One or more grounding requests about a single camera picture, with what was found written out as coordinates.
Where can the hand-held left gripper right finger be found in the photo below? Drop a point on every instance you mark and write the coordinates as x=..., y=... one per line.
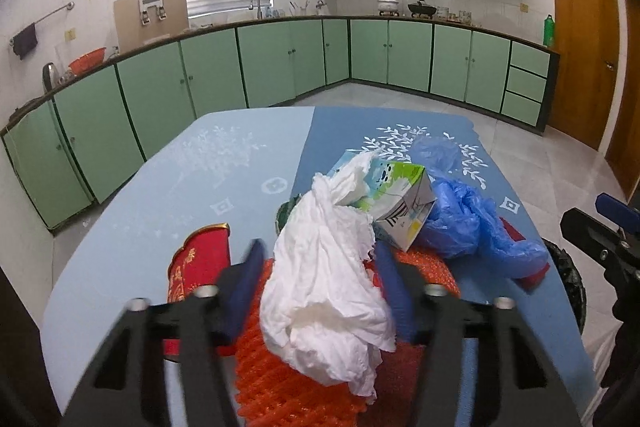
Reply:
x=395, y=297

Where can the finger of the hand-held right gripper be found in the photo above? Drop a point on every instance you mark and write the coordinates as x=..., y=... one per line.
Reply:
x=595, y=237
x=617, y=209

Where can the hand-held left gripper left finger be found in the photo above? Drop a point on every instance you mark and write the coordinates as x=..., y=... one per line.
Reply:
x=245, y=292

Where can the black trash bin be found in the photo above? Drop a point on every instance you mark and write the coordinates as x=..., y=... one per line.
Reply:
x=567, y=277

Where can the red plastic bag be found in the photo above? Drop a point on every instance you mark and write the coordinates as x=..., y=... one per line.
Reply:
x=200, y=257

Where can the white tissue paper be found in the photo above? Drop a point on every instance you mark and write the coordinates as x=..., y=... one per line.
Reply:
x=320, y=267

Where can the blue plastic bag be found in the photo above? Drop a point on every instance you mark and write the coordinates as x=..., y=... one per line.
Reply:
x=465, y=217

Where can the white green drink carton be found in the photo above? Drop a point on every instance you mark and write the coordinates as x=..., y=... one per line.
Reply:
x=400, y=187

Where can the dark green wrapper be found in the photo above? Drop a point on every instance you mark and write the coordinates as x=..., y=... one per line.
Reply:
x=284, y=214

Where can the large orange foam net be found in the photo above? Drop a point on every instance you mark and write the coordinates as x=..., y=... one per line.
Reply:
x=280, y=382

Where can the brown wooden door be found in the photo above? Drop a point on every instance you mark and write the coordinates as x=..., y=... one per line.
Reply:
x=580, y=47
x=627, y=107

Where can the light blue tablecloth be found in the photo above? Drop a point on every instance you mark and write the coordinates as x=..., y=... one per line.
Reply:
x=175, y=177

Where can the blue tree-print tablecloth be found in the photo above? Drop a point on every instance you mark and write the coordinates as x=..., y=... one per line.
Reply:
x=340, y=132

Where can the green bottle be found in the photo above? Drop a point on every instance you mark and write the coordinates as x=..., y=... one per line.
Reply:
x=549, y=32

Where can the green base cabinets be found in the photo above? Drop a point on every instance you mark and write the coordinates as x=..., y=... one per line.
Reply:
x=270, y=57

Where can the glass jar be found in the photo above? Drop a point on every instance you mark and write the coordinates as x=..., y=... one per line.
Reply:
x=442, y=13
x=465, y=17

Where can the red basin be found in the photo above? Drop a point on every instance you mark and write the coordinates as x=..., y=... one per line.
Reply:
x=87, y=62

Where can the black wok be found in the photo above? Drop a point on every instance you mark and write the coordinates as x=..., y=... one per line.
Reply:
x=421, y=9

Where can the utensil holder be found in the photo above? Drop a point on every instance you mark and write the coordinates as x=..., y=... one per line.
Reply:
x=298, y=8

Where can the steel kettle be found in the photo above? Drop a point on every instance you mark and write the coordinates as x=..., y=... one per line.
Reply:
x=49, y=77

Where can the white pot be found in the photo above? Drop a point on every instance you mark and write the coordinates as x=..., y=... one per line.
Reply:
x=388, y=5

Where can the brown cardboard board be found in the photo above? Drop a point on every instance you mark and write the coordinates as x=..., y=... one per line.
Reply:
x=127, y=24

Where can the dark towel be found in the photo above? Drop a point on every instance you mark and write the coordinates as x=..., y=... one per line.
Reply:
x=25, y=42

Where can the metal towel rail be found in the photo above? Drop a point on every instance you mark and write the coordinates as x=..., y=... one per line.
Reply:
x=50, y=14

